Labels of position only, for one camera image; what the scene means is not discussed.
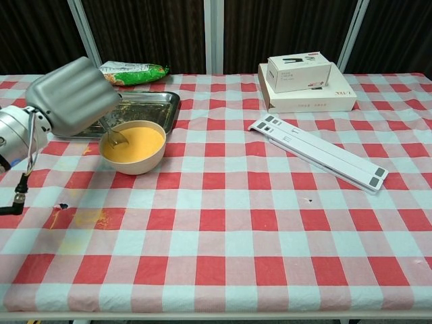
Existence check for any orange bowl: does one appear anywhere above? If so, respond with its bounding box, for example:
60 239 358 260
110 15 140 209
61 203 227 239
99 120 167 176

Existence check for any white folding laptop stand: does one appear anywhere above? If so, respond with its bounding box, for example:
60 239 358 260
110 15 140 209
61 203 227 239
248 113 389 195

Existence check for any red white checkered tablecloth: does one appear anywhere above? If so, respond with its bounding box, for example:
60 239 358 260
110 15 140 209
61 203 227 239
0 72 432 313

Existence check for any small white stapler box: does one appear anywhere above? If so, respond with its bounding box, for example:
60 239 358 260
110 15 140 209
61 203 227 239
267 51 332 94

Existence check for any green white snack bag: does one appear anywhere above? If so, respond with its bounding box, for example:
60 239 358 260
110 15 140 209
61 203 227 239
99 61 171 86

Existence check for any dark curtain divider panel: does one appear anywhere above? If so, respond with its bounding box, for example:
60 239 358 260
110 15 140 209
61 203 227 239
67 0 225 76
0 0 102 76
337 0 432 75
204 0 371 75

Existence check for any rectangular stainless steel tray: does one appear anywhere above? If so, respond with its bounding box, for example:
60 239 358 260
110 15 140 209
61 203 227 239
53 90 181 138

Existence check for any large flat white box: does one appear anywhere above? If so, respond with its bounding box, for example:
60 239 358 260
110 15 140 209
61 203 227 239
258 62 358 114

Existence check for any black arm cable with plug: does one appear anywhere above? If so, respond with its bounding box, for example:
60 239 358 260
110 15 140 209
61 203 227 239
0 111 37 216

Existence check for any silver spoon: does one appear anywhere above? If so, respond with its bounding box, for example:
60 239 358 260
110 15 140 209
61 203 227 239
99 116 131 149

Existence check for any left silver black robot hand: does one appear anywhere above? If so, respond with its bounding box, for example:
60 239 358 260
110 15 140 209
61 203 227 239
25 56 122 137

